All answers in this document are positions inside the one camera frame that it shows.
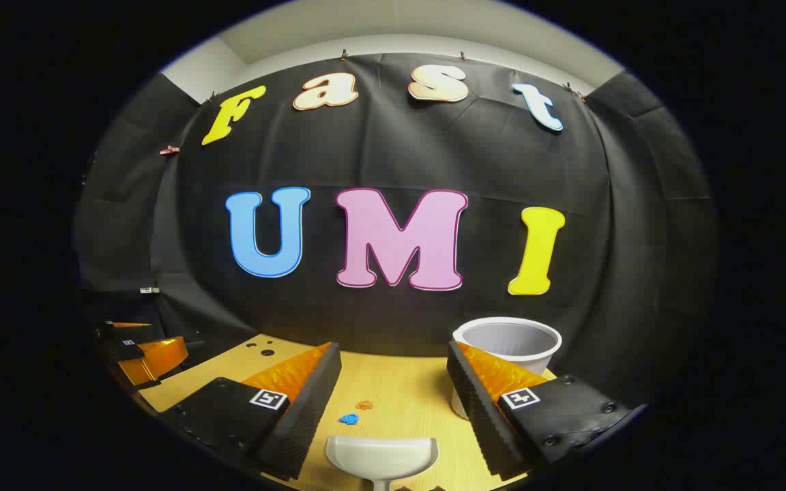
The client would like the white plastic dustpan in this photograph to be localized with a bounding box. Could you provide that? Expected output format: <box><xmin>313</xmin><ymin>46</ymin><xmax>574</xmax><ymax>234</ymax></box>
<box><xmin>325</xmin><ymin>436</ymin><xmax>439</xmax><ymax>491</ymax></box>

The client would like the white ribbed garbage bin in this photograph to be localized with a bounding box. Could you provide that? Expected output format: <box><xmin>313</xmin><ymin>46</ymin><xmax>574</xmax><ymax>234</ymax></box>
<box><xmin>451</xmin><ymin>316</ymin><xmax>563</xmax><ymax>420</ymax></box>

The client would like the black backdrop cloth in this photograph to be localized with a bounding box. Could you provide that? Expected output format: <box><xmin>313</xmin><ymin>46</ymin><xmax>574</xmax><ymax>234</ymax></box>
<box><xmin>72</xmin><ymin>51</ymin><xmax>718</xmax><ymax>410</ymax></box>

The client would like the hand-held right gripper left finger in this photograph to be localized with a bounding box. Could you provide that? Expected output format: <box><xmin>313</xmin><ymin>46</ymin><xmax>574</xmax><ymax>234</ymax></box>
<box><xmin>159</xmin><ymin>341</ymin><xmax>343</xmax><ymax>481</ymax></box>

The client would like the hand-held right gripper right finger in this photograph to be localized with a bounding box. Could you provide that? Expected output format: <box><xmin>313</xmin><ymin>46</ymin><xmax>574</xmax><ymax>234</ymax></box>
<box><xmin>446</xmin><ymin>340</ymin><xmax>647</xmax><ymax>481</ymax></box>

